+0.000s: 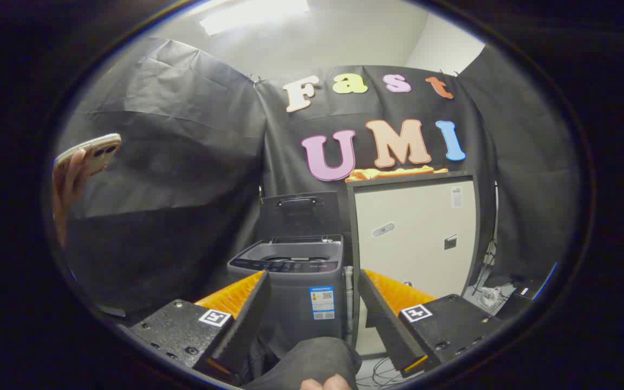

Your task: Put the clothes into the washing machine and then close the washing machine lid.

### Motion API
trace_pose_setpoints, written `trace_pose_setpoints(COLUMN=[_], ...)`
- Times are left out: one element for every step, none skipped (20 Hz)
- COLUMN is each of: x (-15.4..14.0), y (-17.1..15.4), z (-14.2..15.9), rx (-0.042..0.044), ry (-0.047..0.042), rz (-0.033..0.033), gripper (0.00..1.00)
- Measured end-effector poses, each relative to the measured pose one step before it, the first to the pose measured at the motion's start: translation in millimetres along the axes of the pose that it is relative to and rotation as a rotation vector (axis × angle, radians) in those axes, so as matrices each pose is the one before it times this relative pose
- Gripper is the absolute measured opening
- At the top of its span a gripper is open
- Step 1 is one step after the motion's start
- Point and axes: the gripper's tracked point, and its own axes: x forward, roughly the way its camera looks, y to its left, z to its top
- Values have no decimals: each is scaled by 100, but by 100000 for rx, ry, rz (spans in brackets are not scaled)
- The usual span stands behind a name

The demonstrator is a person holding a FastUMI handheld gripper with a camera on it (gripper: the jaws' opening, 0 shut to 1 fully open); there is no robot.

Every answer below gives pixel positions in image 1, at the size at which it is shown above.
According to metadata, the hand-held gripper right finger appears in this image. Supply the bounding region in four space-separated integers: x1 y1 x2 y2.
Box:
358 268 503 380

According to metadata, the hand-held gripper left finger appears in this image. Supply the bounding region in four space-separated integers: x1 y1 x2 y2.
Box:
128 270 271 385

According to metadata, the grey washing machine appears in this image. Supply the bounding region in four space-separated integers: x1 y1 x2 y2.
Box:
227 235 348 347

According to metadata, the yellow polo shirt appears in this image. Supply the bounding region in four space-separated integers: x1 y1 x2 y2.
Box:
344 167 449 183

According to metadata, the person's leg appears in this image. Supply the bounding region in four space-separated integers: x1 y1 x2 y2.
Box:
242 336 362 390

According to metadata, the thin metal stand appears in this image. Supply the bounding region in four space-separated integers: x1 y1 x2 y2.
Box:
480 181 500 282

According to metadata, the black box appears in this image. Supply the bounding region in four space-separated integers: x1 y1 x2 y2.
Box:
495 276 536 320

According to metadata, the black backdrop cloth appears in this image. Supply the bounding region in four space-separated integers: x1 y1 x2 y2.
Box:
55 37 581 320

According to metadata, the white flat board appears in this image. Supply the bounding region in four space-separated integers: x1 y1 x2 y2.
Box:
531 262 560 301

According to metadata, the white smartphone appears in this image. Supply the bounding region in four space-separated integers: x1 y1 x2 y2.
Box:
55 133 122 177

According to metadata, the grey drain hose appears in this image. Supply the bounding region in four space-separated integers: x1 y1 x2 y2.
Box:
344 265 357 331

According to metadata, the beige cabinet with black frame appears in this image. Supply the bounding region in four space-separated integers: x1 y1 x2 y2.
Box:
346 172 480 355

